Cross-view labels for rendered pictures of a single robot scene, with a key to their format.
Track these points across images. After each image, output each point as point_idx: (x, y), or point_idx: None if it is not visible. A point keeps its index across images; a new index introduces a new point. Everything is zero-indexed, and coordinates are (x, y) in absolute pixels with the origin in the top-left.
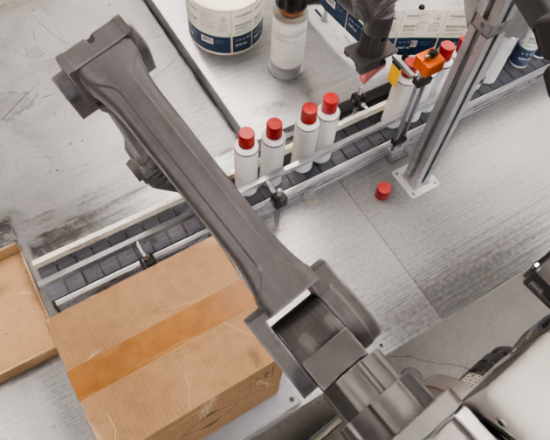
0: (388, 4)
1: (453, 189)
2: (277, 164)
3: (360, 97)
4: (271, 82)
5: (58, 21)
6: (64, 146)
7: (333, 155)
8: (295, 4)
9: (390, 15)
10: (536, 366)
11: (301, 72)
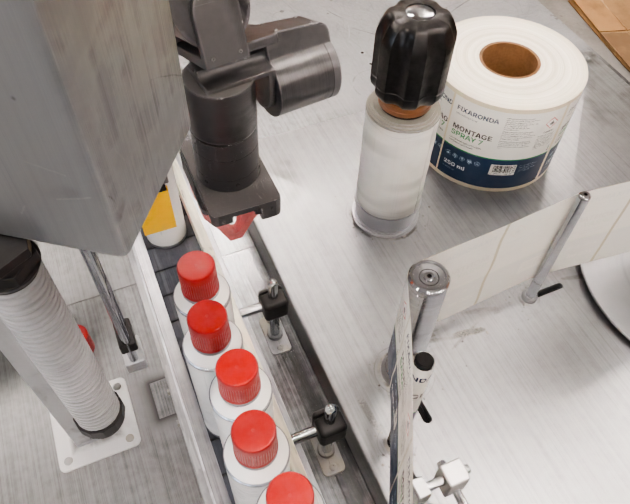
0: (196, 55)
1: (37, 501)
2: None
3: (265, 297)
4: (348, 187)
5: (497, 2)
6: (278, 6)
7: (160, 254)
8: (375, 69)
9: (194, 87)
10: None
11: (370, 233)
